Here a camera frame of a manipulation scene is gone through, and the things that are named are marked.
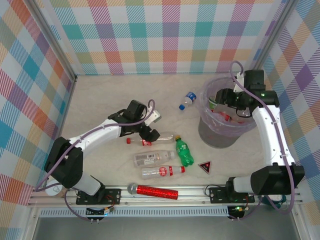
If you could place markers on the clear cola bottle red label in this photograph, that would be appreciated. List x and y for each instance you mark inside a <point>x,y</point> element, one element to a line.
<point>240,121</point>
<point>165,138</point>
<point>222,109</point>

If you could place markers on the clear bottle blue label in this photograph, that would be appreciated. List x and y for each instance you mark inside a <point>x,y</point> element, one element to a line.
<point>190,98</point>

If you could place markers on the clear bottle white red label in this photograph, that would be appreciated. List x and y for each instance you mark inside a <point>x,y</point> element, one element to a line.
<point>162,172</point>

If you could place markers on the grey plastic bin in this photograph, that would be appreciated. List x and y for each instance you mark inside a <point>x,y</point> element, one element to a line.
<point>217,138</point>

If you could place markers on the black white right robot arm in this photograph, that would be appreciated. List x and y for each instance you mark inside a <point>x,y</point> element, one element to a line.
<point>267,132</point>

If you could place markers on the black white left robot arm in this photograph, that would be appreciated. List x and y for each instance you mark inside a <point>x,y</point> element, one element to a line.
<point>100,132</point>

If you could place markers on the green soda bottle yellow cap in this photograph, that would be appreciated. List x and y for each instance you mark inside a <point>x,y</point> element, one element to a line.
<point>183,152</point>

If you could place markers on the red glitter toy microphone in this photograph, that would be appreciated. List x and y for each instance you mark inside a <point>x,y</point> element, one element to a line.
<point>157,191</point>

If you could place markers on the small black electronics module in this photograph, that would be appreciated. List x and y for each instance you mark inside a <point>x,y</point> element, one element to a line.
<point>95,212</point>
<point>238,211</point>

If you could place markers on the teal alarm clock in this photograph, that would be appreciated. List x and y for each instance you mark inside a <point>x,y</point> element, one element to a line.
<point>265,200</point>

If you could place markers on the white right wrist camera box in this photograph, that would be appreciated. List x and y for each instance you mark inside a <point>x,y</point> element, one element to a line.
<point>238,81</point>

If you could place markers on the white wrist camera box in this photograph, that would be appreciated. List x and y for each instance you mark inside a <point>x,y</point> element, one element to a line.
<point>238,81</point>
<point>153,117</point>

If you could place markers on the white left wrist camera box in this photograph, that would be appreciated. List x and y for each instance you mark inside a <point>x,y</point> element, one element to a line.
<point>153,117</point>

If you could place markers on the aluminium frame post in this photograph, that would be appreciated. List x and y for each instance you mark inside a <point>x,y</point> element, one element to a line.
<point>271,37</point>
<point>55,42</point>

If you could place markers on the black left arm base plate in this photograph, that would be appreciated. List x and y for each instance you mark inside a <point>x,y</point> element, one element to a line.
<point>112,195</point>

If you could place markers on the aluminium mounting rail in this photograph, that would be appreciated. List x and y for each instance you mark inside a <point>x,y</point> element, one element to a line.
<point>190,196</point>

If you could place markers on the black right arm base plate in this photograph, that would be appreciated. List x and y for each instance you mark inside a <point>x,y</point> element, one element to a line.
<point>217,195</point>

